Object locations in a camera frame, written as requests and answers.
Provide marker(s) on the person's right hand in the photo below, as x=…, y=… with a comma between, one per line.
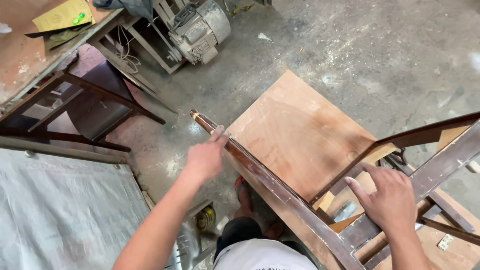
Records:
x=392, y=204

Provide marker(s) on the person's left hand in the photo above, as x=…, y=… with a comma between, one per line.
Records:
x=204, y=159

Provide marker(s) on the person's left fingers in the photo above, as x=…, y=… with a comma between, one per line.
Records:
x=219, y=135

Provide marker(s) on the small grey sandpaper piece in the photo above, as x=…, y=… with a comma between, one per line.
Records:
x=225, y=132

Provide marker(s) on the dark brown wooden chair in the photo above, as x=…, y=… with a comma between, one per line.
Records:
x=296, y=142

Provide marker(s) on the red flip-flop sandal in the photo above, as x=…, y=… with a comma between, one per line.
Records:
x=239, y=184

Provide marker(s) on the person's foot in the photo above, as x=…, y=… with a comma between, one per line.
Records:
x=245, y=204

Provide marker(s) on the yellow and black tin can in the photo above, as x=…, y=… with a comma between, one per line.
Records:
x=205, y=218

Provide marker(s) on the person's black shorts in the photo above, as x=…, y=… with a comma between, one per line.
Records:
x=240, y=232

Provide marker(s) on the grey electric motor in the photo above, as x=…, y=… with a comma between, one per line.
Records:
x=198, y=30

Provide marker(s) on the dusty wooden machine stand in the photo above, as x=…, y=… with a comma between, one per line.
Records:
x=138, y=45

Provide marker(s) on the person's white shirt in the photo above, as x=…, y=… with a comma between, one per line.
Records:
x=262, y=257

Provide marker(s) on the grey cloth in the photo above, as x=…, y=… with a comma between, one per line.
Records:
x=127, y=5

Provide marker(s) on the white plastic cover sheet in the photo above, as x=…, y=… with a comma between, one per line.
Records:
x=63, y=213

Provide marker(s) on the green plastic lighter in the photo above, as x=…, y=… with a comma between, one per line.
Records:
x=78, y=18

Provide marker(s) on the dark sandpaper sheets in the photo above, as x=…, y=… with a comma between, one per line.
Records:
x=63, y=36

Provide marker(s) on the yellow sandpaper sheet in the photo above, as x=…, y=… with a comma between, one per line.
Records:
x=60, y=17

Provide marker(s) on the worn wooden workbench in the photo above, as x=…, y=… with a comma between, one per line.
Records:
x=22, y=56

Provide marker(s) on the small white hinge plate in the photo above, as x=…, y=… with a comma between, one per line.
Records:
x=446, y=242

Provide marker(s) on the dark wooden chair frame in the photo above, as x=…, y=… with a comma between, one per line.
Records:
x=93, y=101

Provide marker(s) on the metal angle bracket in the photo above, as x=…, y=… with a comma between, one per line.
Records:
x=344, y=211

